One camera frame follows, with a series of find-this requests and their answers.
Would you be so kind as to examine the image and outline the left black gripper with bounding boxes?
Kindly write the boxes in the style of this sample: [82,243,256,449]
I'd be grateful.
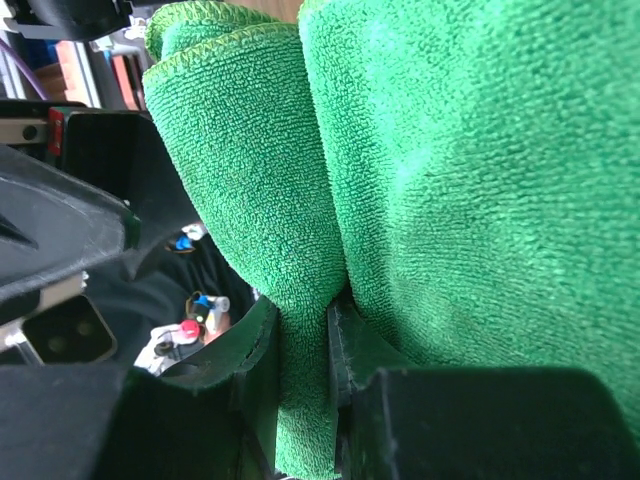
[1,99,199,301]

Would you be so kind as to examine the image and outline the green towel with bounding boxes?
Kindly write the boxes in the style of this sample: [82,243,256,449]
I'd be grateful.
[143,1,639,479]

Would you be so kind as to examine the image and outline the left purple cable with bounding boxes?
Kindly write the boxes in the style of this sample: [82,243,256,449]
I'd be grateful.
[0,37,51,101]

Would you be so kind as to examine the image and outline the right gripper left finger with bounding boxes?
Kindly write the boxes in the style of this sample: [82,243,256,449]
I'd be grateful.
[1,298,279,479]

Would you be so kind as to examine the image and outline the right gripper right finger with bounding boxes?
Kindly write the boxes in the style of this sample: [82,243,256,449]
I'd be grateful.
[327,302,639,479]

